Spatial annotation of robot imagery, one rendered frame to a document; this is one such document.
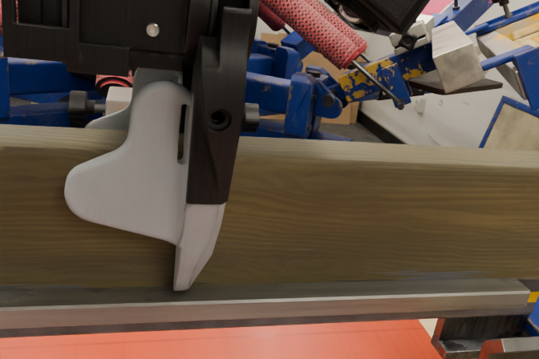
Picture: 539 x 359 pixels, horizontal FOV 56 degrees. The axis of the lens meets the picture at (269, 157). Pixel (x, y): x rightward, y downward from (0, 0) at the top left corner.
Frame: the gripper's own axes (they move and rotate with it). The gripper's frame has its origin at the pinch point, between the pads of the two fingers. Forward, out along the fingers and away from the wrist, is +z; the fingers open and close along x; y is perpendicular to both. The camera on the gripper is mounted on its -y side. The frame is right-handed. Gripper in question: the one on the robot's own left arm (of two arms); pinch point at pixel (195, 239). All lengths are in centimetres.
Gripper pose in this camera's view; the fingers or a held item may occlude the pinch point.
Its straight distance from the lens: 24.6
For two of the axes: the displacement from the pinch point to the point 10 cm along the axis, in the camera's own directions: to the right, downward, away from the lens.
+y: -9.7, -0.5, -2.6
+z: -1.4, 9.3, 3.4
